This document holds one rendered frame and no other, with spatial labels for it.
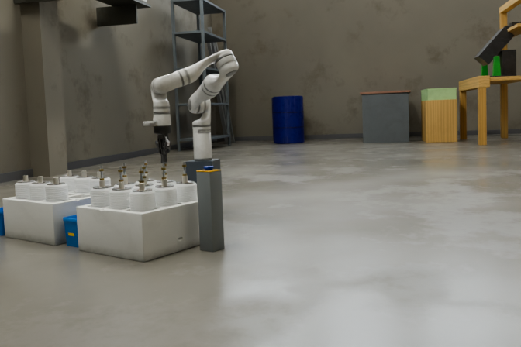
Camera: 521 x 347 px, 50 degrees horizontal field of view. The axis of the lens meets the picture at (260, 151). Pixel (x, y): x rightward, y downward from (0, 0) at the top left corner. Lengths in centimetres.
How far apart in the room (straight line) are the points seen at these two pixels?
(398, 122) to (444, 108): 72
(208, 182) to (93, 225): 50
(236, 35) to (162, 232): 901
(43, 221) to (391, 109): 689
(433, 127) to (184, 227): 669
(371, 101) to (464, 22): 267
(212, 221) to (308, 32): 872
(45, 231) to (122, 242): 50
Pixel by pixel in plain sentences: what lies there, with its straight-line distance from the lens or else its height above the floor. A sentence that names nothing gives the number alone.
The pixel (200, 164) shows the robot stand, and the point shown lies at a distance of 280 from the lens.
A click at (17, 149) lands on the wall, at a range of 564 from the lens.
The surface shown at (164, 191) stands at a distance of 222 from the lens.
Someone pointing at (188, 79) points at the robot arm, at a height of 68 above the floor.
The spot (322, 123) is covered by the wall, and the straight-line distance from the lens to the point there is 1059.
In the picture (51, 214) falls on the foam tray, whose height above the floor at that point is 14.
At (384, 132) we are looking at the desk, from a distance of 882.
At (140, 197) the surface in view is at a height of 23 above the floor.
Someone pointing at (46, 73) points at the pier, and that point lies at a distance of 573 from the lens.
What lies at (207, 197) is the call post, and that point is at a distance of 217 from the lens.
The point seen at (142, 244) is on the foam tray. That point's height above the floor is 7.
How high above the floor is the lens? 53
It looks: 4 degrees down
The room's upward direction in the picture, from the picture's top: 2 degrees counter-clockwise
